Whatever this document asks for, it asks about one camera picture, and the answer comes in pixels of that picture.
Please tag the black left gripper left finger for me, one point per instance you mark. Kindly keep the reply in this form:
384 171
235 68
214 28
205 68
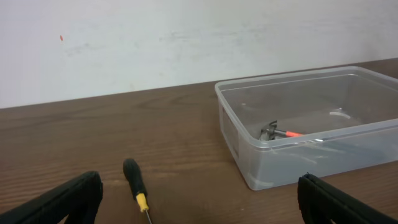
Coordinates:
75 201

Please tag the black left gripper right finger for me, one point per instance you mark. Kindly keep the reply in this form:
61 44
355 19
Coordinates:
320 202

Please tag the small red-handled claw hammer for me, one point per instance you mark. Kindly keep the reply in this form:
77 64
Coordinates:
271 132

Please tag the clear plastic container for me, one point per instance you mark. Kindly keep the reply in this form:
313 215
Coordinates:
347 117

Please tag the black yellow screwdriver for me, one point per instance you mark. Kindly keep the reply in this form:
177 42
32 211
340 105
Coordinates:
132 173

